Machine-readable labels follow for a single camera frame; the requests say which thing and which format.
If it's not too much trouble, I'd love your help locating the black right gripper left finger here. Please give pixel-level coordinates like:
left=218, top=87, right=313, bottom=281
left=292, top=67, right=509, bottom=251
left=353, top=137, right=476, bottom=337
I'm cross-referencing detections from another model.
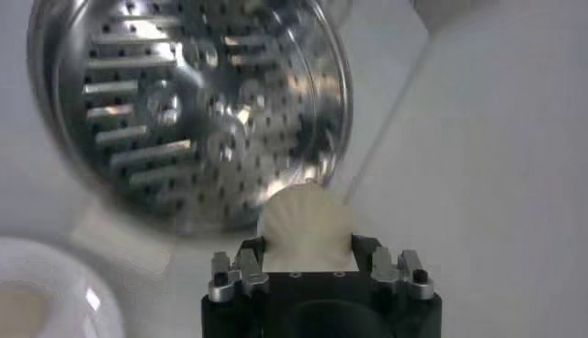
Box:
left=209, top=236, right=270, bottom=302

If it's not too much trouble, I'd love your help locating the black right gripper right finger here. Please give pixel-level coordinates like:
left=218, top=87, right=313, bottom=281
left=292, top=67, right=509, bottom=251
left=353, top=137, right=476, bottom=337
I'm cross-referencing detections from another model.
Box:
left=351, top=233, right=435, bottom=300

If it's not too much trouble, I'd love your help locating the stainless steel steamer basket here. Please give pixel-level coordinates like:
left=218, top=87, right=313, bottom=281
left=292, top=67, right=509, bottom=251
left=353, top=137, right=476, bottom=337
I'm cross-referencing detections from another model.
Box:
left=26, top=0, right=354, bottom=238

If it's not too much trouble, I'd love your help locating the round white plate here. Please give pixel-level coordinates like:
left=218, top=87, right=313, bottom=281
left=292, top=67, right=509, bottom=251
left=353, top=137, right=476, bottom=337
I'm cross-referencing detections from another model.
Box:
left=0, top=236, right=126, bottom=338

